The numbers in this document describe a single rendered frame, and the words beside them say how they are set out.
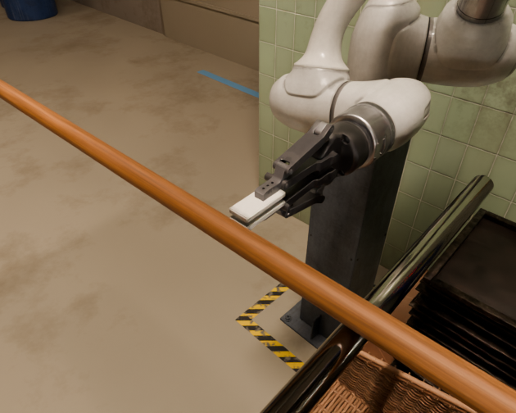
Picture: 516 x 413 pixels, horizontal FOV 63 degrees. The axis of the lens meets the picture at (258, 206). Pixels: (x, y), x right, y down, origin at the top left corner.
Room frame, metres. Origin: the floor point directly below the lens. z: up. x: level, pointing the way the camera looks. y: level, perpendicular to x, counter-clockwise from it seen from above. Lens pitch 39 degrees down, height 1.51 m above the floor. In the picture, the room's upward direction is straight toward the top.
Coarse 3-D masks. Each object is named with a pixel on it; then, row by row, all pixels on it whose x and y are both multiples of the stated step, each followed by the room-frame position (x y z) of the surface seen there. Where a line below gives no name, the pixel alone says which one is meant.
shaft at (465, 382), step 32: (0, 96) 0.73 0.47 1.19; (64, 128) 0.58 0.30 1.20; (96, 160) 0.52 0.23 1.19; (128, 160) 0.49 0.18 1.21; (160, 192) 0.42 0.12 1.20; (192, 224) 0.38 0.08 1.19; (224, 224) 0.35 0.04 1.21; (256, 256) 0.31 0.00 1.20; (288, 256) 0.30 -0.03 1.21; (320, 288) 0.26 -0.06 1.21; (352, 320) 0.23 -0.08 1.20; (384, 320) 0.22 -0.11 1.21; (416, 352) 0.20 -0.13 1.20; (448, 352) 0.19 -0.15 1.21; (448, 384) 0.17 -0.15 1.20; (480, 384) 0.17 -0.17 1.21
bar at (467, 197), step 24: (480, 192) 0.46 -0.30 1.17; (456, 216) 0.41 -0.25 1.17; (432, 240) 0.36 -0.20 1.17; (408, 264) 0.32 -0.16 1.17; (384, 288) 0.29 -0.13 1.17; (408, 288) 0.30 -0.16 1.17; (336, 336) 0.23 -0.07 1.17; (360, 336) 0.23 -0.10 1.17; (312, 360) 0.21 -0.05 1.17; (336, 360) 0.21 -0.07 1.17; (288, 384) 0.19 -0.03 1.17; (312, 384) 0.19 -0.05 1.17; (264, 408) 0.17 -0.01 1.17; (288, 408) 0.16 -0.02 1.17; (312, 408) 0.17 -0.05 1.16
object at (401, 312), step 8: (408, 296) 0.77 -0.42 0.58; (400, 304) 0.74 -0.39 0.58; (408, 304) 0.74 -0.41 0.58; (392, 312) 0.71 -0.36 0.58; (400, 312) 0.71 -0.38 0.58; (408, 312) 0.71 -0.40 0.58; (368, 344) 0.61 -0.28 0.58; (368, 352) 0.59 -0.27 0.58; (376, 352) 0.59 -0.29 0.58; (384, 352) 0.59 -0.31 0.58; (384, 360) 0.57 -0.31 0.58; (392, 360) 0.57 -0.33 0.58; (336, 400) 0.47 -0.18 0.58
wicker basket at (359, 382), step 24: (360, 360) 0.48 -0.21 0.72; (336, 384) 0.50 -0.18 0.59; (360, 384) 0.47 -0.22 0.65; (384, 384) 0.44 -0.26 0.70; (408, 384) 0.42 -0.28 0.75; (336, 408) 0.45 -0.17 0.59; (360, 408) 0.45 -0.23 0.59; (384, 408) 0.43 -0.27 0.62; (408, 408) 0.40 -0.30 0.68; (432, 408) 0.38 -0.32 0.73; (456, 408) 0.36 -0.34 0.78
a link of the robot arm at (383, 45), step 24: (384, 0) 1.08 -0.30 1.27; (408, 0) 1.08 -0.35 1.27; (360, 24) 1.09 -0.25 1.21; (384, 24) 1.05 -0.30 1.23; (408, 24) 1.05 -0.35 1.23; (360, 48) 1.07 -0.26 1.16; (384, 48) 1.04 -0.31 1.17; (408, 48) 1.03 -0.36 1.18; (360, 72) 1.06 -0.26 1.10; (384, 72) 1.04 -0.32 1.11; (408, 72) 1.03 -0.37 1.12
